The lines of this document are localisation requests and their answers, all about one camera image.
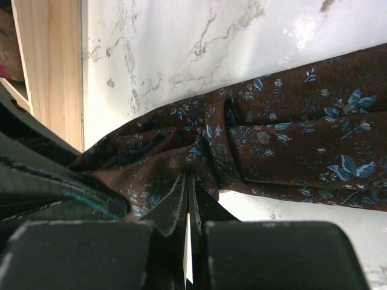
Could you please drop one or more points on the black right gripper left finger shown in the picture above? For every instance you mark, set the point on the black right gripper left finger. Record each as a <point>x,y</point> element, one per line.
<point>171,210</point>

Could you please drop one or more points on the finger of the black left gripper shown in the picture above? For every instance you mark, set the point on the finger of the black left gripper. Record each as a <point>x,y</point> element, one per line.
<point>35,181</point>

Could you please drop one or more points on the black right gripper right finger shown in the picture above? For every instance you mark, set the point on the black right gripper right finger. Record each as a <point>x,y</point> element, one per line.
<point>204,210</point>

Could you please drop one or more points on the brown floral necktie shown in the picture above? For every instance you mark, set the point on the brown floral necktie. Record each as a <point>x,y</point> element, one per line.
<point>314,134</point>

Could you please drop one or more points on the red brown rolled tie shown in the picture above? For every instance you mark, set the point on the red brown rolled tie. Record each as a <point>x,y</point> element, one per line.
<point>11,63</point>

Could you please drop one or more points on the wooden compartment tray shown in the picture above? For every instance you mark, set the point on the wooden compartment tray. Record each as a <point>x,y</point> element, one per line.
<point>50,43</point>

